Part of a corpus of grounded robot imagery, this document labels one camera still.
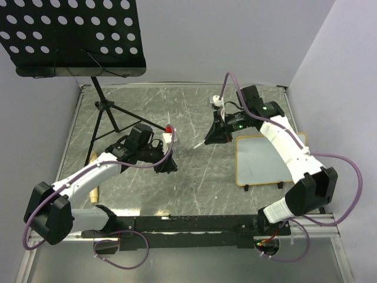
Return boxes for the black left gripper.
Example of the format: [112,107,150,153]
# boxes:
[137,141,177,173]

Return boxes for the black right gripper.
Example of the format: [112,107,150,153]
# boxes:
[205,110,254,144]

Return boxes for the white marker pen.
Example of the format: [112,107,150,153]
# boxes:
[193,141,204,149]

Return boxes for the yellow framed small whiteboard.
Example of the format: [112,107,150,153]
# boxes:
[235,135,293,187]

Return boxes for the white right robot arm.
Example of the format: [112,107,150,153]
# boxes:
[204,85,338,235]

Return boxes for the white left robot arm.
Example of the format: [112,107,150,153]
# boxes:
[22,124,178,251]

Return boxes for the wooden rolling pin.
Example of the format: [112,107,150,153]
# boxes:
[89,152,99,205]

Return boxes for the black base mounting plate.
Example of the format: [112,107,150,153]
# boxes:
[81,215,291,251]

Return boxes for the black perforated music stand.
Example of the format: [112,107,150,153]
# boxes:
[0,0,171,166]

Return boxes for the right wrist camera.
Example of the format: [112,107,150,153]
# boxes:
[208,95,224,110]

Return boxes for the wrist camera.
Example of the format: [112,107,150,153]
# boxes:
[161,125,179,153]
[208,95,224,110]

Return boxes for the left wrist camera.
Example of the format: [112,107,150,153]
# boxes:
[161,125,179,153]

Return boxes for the wire whiteboard easel stand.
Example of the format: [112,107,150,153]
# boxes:
[241,181,285,192]

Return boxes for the aluminium rail frame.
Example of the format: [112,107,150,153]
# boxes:
[24,85,344,282]

